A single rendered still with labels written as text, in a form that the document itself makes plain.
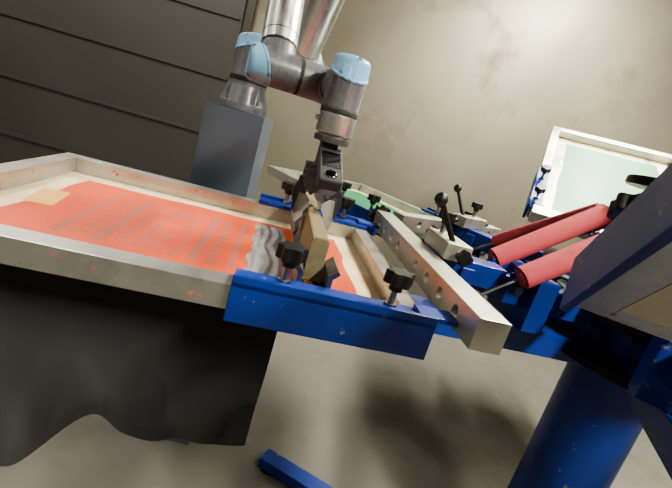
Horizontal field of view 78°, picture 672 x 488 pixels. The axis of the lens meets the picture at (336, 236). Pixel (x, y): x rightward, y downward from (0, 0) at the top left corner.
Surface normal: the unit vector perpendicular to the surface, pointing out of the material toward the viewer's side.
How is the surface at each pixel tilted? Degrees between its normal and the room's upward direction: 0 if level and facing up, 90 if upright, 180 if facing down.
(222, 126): 90
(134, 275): 90
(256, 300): 90
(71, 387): 95
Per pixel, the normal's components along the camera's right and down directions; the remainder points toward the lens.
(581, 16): -0.02, 0.25
